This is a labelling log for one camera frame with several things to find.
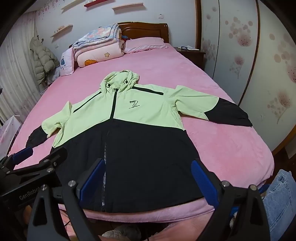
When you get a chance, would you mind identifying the red wall shelf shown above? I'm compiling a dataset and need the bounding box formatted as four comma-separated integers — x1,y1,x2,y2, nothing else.
84,0,102,8

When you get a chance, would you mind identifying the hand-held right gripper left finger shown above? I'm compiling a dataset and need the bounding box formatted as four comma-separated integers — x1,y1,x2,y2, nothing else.
28,158,106,241

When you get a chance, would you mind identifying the small cartoon print pillow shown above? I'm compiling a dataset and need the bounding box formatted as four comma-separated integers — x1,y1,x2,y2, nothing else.
60,49,75,77

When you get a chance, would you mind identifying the folded floral quilt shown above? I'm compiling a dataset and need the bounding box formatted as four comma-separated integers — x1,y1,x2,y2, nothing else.
72,23,125,68

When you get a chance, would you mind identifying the green and black hooded jacket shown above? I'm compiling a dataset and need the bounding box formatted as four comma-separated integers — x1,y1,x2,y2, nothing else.
25,70,253,212

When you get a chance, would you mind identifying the wooden headboard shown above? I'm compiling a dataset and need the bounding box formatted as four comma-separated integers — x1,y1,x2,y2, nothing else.
117,22,171,44

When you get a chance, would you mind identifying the person's jeans leg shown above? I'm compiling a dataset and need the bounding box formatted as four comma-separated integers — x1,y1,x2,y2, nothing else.
262,169,296,239

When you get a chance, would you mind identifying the floral wardrobe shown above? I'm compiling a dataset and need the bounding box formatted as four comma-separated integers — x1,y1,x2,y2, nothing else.
201,0,296,159

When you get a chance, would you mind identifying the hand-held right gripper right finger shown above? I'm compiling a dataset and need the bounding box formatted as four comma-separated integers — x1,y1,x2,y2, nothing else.
191,159,271,241

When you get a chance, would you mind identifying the bed with pink blanket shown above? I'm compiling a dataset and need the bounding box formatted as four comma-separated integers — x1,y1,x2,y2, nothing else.
8,37,275,241

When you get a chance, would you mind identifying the wooden wall shelf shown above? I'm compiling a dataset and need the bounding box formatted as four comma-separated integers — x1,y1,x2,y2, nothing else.
112,3,144,11
50,24,73,38
60,0,75,10

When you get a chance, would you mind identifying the white curtain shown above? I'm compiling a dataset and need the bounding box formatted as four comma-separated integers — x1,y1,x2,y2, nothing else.
0,35,43,122

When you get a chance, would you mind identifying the pink pillow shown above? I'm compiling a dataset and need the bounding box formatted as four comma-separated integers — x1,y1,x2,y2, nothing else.
122,37,169,54

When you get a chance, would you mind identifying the grey fuzzy slipper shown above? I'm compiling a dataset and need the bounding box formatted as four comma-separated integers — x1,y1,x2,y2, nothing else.
102,224,142,241

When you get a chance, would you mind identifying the beige puffer coat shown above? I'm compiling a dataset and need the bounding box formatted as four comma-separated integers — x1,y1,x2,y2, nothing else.
30,36,60,85

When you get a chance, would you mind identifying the white paper bag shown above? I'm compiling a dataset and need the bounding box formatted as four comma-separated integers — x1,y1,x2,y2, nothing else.
0,115,23,158

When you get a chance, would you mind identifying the wooden nightstand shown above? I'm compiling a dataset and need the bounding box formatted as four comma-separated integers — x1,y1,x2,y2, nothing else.
173,46,206,71

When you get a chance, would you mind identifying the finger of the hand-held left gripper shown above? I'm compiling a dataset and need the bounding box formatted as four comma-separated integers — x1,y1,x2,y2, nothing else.
6,146,68,178
0,146,35,173

